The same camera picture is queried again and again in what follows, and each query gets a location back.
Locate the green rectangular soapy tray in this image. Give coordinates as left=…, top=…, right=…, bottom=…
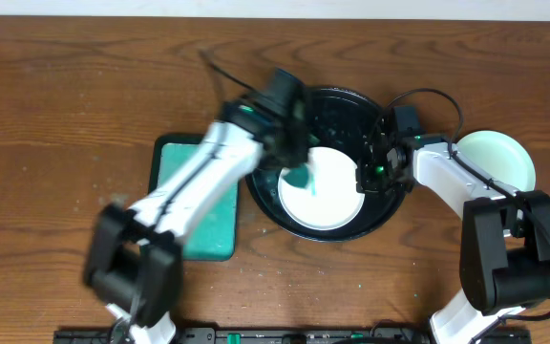
left=148, top=133, right=239, bottom=262

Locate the dark green sponge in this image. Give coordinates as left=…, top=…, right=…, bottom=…
left=282, top=162, right=312, bottom=189

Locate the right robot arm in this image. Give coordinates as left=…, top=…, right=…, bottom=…
left=356, top=135, right=550, bottom=343

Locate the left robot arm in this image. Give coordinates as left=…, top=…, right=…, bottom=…
left=82, top=96, right=311, bottom=343

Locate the black round tray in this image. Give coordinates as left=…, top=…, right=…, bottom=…
left=245, top=87, right=405, bottom=242

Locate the white plate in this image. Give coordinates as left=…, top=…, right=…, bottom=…
left=278, top=147, right=365, bottom=231

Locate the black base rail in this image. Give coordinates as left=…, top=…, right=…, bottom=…
left=53, top=318, right=532, bottom=344

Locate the light green plate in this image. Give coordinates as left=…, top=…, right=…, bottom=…
left=457, top=130, right=537, bottom=191

